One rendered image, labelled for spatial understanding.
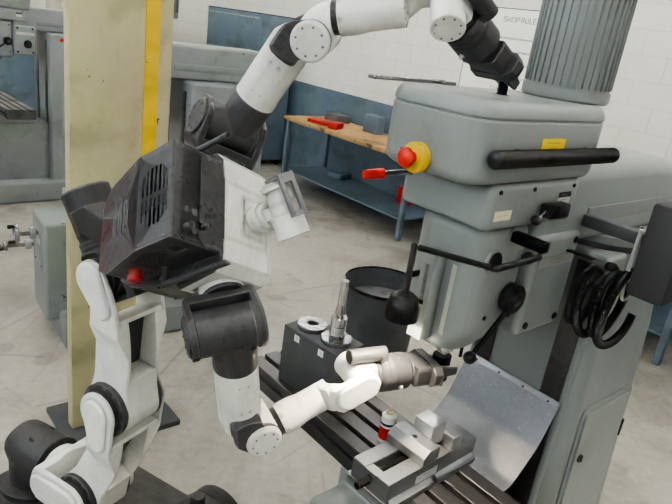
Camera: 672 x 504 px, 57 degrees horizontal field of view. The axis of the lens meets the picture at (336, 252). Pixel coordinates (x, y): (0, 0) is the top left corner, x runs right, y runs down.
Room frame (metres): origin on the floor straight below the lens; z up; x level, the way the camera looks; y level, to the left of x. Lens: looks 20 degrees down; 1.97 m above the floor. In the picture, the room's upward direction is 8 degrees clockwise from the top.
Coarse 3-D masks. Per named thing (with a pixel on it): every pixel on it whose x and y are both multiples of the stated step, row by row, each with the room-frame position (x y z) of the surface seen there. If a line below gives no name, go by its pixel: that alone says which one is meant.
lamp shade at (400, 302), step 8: (392, 296) 1.18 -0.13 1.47; (400, 296) 1.17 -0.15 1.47; (408, 296) 1.18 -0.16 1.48; (416, 296) 1.19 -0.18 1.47; (392, 304) 1.17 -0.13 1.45; (400, 304) 1.16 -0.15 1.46; (408, 304) 1.16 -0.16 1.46; (416, 304) 1.18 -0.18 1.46; (384, 312) 1.19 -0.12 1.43; (392, 312) 1.16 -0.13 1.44; (400, 312) 1.16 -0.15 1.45; (408, 312) 1.16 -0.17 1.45; (416, 312) 1.17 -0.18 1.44; (392, 320) 1.16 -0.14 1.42; (400, 320) 1.16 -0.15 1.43; (408, 320) 1.16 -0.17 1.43; (416, 320) 1.18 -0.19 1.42
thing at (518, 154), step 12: (492, 156) 1.12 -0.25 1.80; (504, 156) 1.11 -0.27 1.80; (516, 156) 1.13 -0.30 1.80; (528, 156) 1.16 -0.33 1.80; (540, 156) 1.19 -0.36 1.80; (552, 156) 1.22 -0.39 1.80; (564, 156) 1.25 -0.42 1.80; (576, 156) 1.28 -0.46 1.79; (588, 156) 1.31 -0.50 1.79; (600, 156) 1.35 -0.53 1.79; (612, 156) 1.38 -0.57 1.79; (492, 168) 1.11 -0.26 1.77; (504, 168) 1.12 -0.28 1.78; (516, 168) 1.16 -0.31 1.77
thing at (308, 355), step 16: (304, 320) 1.68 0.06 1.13; (320, 320) 1.69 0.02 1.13; (288, 336) 1.64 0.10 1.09; (304, 336) 1.60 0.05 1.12; (320, 336) 1.61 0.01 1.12; (288, 352) 1.64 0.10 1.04; (304, 352) 1.60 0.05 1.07; (320, 352) 1.56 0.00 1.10; (336, 352) 1.53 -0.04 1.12; (288, 368) 1.63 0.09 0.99; (304, 368) 1.59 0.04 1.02; (320, 368) 1.55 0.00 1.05; (304, 384) 1.59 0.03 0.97
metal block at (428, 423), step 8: (416, 416) 1.35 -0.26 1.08; (424, 416) 1.35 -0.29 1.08; (432, 416) 1.35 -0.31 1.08; (416, 424) 1.34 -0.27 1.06; (424, 424) 1.33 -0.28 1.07; (432, 424) 1.32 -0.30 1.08; (440, 424) 1.33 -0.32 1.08; (424, 432) 1.32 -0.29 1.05; (432, 432) 1.31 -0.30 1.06; (440, 432) 1.33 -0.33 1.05; (432, 440) 1.31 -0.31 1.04; (440, 440) 1.34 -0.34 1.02
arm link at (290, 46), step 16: (272, 32) 1.28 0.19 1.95; (288, 32) 1.23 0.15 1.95; (304, 32) 1.22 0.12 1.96; (320, 32) 1.21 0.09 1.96; (272, 48) 1.24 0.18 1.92; (288, 48) 1.24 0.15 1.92; (304, 48) 1.22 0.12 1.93; (320, 48) 1.22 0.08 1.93; (256, 64) 1.27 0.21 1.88; (272, 64) 1.26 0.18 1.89; (288, 64) 1.25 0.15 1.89; (304, 64) 1.29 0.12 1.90; (256, 80) 1.27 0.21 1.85; (272, 80) 1.26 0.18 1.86; (288, 80) 1.28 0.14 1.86; (240, 96) 1.28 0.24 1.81; (256, 96) 1.27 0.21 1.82; (272, 96) 1.28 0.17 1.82
